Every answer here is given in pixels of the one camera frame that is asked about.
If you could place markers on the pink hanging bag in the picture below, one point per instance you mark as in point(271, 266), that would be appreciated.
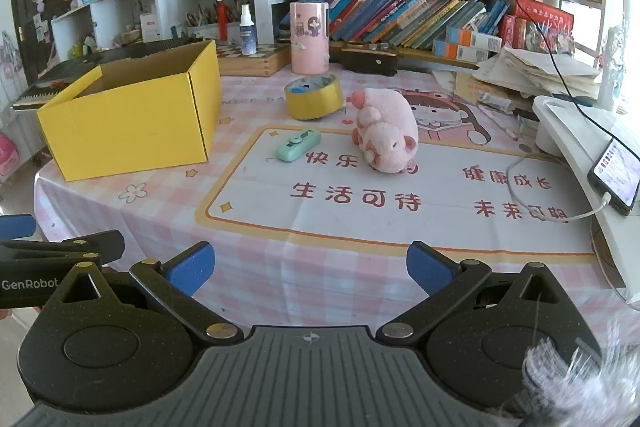
point(7, 157)

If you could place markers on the white cubby shelf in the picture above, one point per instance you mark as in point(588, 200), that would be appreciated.
point(170, 7)

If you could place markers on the yellow tape roll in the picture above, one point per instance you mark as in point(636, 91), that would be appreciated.
point(310, 107)

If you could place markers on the small white box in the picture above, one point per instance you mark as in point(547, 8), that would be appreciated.
point(150, 28)

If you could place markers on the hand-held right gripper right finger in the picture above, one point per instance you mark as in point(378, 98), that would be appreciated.
point(427, 264)

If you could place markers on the mint green correction tape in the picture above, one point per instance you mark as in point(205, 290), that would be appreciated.
point(295, 149)

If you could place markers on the orange and white box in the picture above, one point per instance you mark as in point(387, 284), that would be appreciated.
point(460, 53)
point(475, 38)

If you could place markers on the smartphone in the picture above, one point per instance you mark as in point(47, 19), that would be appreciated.
point(617, 172)

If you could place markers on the dark brown wooden case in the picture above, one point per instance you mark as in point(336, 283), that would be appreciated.
point(365, 62)

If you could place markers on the pink plush pig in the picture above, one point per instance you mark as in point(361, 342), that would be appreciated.
point(385, 127)

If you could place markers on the yellow cardboard box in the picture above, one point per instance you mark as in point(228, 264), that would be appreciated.
point(125, 127)

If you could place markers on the grey fuzzy sleeve cuff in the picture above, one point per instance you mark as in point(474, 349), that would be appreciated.
point(575, 382)

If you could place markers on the wooden chess box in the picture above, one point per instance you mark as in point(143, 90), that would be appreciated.
point(250, 64)

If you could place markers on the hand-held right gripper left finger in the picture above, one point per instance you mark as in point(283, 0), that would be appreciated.
point(192, 264)

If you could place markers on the pen holder with pens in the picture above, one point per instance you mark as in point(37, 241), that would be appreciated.
point(205, 29)

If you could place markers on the pile of papers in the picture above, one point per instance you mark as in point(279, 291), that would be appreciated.
point(540, 72)

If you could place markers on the white spray bottle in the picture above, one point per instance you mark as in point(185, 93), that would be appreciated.
point(247, 37)

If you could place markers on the red printed box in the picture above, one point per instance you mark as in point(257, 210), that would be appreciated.
point(545, 22)

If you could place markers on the pink cylindrical cup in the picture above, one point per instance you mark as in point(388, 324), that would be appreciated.
point(309, 42)

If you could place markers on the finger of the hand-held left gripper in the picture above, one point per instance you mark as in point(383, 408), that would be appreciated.
point(100, 244)
point(17, 227)

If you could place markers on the row of leaning books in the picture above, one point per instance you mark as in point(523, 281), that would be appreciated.
point(400, 12)

